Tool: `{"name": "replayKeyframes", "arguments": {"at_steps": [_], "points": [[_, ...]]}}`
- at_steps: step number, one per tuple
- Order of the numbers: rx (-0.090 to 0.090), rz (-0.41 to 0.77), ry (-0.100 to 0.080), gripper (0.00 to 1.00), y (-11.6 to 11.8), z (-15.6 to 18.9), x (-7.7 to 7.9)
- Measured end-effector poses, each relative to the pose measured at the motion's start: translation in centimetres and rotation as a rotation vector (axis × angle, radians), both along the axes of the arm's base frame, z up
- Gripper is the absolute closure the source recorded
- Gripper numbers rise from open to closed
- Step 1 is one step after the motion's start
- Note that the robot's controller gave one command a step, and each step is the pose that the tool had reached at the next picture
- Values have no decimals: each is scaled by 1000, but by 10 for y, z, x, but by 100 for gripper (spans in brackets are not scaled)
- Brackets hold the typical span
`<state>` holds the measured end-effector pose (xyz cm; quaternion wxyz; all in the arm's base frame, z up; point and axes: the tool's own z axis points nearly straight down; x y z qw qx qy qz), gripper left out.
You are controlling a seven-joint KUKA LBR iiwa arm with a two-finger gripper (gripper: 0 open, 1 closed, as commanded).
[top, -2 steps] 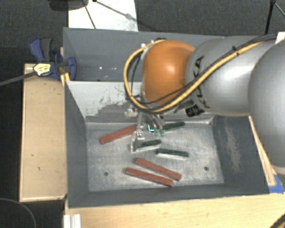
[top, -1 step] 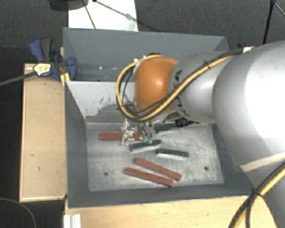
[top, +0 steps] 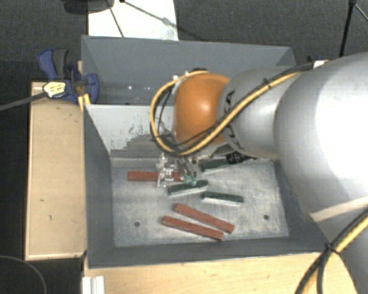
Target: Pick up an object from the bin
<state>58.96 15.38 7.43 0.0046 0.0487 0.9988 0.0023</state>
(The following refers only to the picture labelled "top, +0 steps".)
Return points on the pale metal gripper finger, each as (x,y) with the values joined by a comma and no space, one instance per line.
(165,179)
(161,163)

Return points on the dark green flat block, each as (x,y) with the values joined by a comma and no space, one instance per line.
(187,188)
(224,198)

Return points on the red-brown flat block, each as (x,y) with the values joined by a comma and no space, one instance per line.
(141,176)
(191,228)
(204,217)

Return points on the grey metal bin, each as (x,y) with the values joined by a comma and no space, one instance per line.
(147,213)

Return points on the pale wood board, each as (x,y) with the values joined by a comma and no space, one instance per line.
(56,176)

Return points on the black cylinder on white bracket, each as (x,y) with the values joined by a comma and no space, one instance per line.
(236,158)

